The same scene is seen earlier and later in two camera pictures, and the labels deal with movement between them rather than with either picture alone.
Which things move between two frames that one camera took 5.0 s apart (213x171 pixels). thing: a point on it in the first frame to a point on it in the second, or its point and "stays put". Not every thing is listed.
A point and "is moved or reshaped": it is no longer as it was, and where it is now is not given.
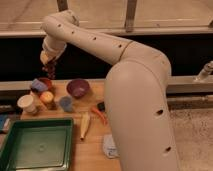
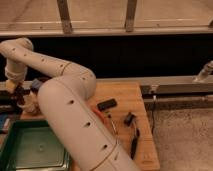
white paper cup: x=27 y=103 stays put
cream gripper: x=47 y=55 to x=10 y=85
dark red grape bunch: x=50 y=69 is moved or reshaped
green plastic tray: x=37 y=145 stays put
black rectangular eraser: x=101 y=106 stays put
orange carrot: x=95 y=110 stays put
